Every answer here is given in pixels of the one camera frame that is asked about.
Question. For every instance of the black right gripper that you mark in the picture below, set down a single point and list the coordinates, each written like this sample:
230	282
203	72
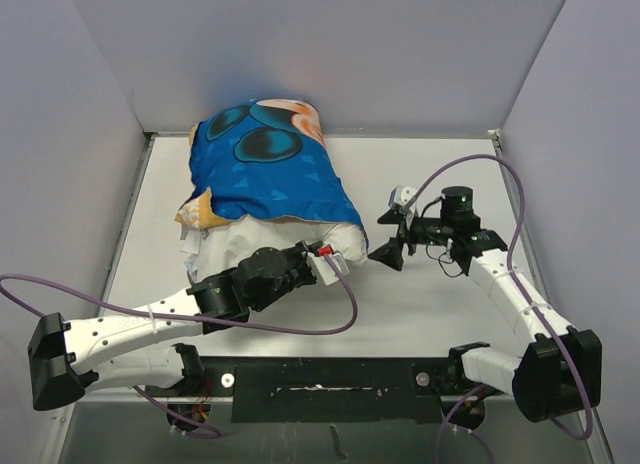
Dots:
406	227

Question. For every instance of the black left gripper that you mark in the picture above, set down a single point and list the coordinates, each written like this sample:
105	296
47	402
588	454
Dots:
299	250

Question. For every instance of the white pillow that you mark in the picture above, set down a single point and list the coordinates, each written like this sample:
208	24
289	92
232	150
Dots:
213	250

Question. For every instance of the blue yellow Mickey pillowcase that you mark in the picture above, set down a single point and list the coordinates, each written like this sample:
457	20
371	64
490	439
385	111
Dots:
267	159

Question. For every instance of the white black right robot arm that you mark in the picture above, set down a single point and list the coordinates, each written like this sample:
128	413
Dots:
556	369

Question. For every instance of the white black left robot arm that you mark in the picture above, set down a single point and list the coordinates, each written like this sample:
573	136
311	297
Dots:
66	357

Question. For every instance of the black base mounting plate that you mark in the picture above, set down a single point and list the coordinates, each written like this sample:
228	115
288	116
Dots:
324	390

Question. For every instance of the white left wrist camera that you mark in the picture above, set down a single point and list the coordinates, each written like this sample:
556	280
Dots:
327	265

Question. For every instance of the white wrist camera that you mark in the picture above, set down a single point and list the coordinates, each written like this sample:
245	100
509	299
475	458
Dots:
402	200
327	265

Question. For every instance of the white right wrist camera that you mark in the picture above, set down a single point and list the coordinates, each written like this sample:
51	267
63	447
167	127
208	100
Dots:
402	200

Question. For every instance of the aluminium frame rail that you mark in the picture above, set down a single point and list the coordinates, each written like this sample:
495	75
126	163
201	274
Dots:
117	426

